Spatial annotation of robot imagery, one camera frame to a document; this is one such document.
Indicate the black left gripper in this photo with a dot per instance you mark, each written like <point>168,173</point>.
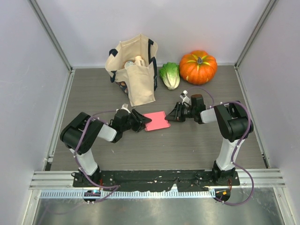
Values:
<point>140,120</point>

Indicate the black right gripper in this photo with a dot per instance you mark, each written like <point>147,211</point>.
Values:
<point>176,115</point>

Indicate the pink paper box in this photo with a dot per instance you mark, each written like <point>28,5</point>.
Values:
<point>158,121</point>

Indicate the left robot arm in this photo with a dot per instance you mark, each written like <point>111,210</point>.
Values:
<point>80,134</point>

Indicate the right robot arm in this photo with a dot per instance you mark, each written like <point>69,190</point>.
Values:
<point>234,124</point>

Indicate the beige canvas tote bag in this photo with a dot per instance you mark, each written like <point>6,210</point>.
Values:
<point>138,83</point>

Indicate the green lettuce toy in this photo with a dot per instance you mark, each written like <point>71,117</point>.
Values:
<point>170,75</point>

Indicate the orange pumpkin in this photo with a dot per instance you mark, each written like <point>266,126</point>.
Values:
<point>198,67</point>

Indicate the white round container in bag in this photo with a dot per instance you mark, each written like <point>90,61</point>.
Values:
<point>128,64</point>

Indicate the beige bottle in bag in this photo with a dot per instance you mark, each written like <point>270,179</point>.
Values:
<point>140,61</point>

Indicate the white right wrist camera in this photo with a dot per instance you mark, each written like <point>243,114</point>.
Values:
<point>184,97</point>

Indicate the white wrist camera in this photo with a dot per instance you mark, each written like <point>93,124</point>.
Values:
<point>184,97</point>
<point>124,107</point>

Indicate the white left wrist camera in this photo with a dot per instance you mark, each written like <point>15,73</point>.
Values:
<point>124,107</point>

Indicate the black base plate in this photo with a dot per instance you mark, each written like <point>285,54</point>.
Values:
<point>161,180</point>

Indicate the slotted cable duct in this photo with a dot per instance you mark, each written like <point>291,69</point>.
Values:
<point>91,194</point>

